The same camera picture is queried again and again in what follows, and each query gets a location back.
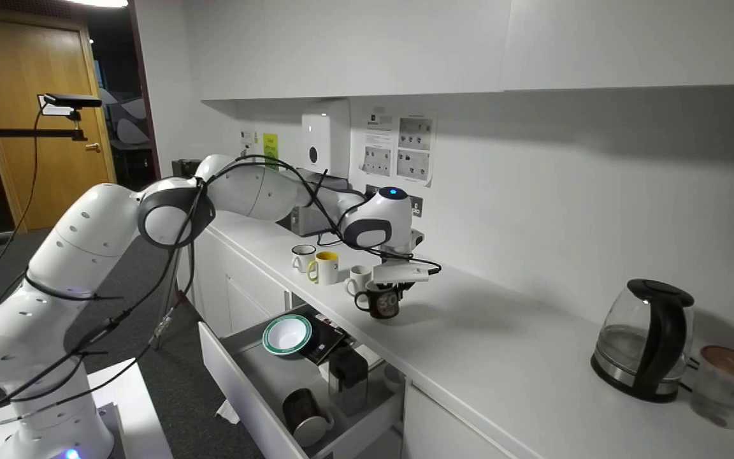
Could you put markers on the small instruction sheet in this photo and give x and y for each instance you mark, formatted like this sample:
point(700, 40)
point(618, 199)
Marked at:
point(413, 163)
point(413, 133)

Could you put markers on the yellow green wall sticker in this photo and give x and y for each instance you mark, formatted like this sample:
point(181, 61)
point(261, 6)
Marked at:
point(272, 147)

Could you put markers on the white wall socket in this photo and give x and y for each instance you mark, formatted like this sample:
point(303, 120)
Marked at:
point(249, 139)

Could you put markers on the white robot table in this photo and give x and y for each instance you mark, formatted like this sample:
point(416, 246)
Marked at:
point(139, 416)

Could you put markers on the black mug with 30 print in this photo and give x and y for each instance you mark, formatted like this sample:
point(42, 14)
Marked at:
point(380, 306)

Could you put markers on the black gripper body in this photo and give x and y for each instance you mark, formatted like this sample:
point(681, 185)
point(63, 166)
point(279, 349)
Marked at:
point(395, 273)

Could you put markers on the white lower cabinet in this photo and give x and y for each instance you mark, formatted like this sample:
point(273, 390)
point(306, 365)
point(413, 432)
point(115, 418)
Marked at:
point(231, 289)

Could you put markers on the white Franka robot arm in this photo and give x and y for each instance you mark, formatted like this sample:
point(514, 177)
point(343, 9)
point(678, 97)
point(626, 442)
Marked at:
point(88, 246)

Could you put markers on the black box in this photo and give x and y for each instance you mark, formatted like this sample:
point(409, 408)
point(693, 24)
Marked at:
point(348, 368)

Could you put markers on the wooden door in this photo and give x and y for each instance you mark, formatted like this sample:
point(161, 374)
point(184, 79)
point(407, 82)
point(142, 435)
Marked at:
point(36, 161)

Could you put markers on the black flat packet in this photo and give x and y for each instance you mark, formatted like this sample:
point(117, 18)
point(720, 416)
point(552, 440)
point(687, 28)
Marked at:
point(330, 344)

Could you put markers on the white bowl with green rim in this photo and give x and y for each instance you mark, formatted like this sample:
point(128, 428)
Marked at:
point(287, 335)

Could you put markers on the large white instruction poster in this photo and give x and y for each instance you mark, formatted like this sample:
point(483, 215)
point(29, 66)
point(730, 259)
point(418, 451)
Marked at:
point(376, 158)

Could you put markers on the white paper towel dispenser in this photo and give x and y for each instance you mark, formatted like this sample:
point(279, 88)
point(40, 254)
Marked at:
point(317, 142)

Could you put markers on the black camera on stand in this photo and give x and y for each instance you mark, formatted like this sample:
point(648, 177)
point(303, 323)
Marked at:
point(69, 101)

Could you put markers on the small white mug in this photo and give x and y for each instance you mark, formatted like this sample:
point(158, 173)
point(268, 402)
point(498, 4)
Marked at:
point(357, 279)

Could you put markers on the grey open drawer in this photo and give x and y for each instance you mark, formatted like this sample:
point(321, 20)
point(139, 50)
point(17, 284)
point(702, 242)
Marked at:
point(255, 384)

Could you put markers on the white enamel mug blue rim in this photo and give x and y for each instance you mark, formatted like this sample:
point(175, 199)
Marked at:
point(301, 255)

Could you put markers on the clear jar with wooden lid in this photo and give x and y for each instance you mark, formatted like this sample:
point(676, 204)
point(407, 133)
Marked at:
point(728, 390)

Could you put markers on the silver double wall socket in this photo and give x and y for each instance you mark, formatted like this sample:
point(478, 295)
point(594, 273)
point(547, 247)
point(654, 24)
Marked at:
point(416, 208)

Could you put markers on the white upper cabinet door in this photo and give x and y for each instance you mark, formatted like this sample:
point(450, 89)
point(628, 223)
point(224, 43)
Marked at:
point(349, 46)
point(639, 41)

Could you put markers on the dark mug with white inside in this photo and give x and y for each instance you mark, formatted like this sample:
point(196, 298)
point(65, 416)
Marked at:
point(301, 408)

